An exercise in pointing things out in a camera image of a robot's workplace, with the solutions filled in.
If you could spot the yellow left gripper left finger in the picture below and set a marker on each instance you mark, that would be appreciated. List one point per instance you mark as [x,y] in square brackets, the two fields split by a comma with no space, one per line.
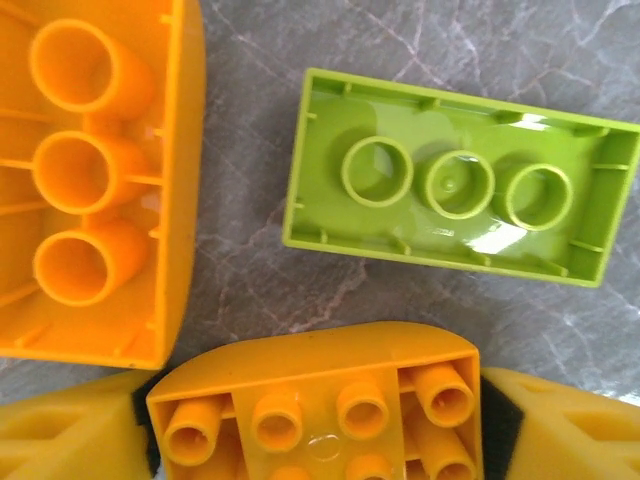
[60,440]

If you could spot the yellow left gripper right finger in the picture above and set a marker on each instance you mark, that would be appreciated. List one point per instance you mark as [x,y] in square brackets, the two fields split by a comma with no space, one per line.
[575,440]

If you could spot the long orange lego brick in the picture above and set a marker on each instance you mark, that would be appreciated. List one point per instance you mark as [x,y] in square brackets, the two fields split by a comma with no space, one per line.
[180,150]

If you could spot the green lego plate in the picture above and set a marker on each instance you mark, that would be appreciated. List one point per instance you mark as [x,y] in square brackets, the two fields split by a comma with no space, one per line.
[450,125]

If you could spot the curved orange lego brick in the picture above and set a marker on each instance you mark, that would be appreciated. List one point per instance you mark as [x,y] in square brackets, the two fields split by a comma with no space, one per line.
[320,360]

